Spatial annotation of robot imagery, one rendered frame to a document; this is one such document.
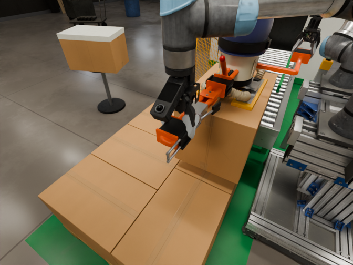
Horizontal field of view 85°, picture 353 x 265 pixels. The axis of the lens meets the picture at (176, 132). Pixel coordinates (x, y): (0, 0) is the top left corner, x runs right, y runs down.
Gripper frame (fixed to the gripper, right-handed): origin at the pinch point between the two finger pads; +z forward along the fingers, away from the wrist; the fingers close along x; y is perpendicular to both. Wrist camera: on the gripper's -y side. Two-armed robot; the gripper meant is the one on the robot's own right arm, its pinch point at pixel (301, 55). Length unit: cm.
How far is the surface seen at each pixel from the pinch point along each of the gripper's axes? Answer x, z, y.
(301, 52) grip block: -0.7, -2.4, 2.5
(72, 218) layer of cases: -76, 68, 115
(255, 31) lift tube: -19.9, -16.8, 38.8
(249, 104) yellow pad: -13.4, 12.1, 44.7
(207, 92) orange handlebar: -27, 0, 65
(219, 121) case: -22, 16, 58
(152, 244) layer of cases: -31, 68, 103
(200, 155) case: -29, 43, 58
